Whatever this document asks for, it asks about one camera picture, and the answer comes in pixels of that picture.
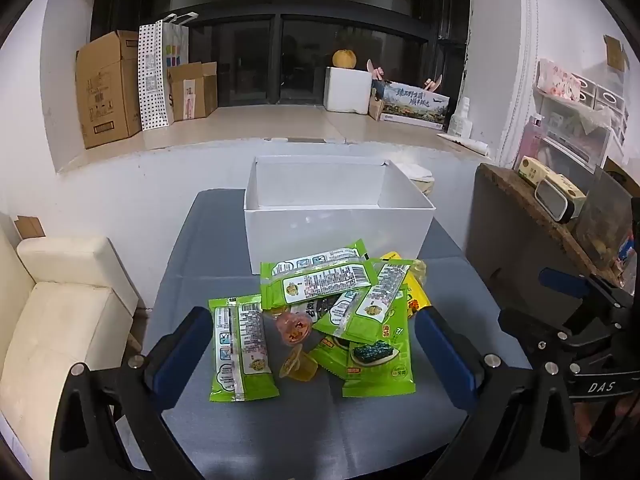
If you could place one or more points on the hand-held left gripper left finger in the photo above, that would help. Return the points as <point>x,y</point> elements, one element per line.
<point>182,355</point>

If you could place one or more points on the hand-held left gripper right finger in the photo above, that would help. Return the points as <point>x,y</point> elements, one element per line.
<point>445,360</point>

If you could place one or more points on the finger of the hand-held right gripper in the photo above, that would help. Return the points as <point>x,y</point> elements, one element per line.
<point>525,324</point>
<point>565,281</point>

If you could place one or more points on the green snack packet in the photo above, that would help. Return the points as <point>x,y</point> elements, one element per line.
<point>330,357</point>
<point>320,280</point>
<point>375,305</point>
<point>242,350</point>
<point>380,365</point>

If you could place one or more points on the yellow snack packet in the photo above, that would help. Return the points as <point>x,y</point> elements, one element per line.
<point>417,300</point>

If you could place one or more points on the yellow jelly cup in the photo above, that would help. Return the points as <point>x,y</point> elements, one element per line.
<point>419,271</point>
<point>298,364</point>

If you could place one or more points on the pink jelly cup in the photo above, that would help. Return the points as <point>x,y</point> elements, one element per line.
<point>295,327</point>

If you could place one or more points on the black snack packet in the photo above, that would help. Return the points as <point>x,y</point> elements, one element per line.
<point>312,310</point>

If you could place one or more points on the white cardboard box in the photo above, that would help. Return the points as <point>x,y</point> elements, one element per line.
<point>325,235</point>

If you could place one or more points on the brown cabinet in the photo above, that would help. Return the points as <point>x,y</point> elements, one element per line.
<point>505,225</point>

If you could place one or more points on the cream desk heater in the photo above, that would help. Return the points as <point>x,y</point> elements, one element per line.
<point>560,199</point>

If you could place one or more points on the cream small packet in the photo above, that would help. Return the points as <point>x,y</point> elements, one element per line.
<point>532,170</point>

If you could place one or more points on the cream sofa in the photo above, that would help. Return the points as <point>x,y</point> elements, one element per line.
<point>60,310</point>

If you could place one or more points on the pink bottle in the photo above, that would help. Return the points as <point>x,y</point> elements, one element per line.
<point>531,142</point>

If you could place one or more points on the white drawer organizer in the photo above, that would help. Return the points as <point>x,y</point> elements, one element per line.
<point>580,115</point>

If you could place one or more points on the cream tissue pack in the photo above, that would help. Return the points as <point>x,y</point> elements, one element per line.
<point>417,172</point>

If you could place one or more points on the white spray bottle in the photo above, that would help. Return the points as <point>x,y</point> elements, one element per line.
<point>459,120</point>

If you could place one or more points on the brown cardboard scrap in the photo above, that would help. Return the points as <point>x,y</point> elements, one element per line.
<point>30,226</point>

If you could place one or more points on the landscape printed box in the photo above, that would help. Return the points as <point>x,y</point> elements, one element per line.
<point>410,105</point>

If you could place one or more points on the small open cardboard box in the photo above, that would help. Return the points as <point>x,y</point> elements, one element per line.
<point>192,92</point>

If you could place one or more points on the large brown cardboard box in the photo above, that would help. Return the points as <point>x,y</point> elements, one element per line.
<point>107,90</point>

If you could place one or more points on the dotted white paper bag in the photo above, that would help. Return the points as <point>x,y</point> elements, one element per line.
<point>152,75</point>

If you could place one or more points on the white foam box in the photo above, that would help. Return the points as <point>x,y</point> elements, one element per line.
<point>347,90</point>

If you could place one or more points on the orange pomelo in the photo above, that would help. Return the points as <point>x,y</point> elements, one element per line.
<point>344,58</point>

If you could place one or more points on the dark window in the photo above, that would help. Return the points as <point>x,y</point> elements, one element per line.
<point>300,35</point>

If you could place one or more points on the cardboard piece on wall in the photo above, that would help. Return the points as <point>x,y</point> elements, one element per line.
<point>615,52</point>

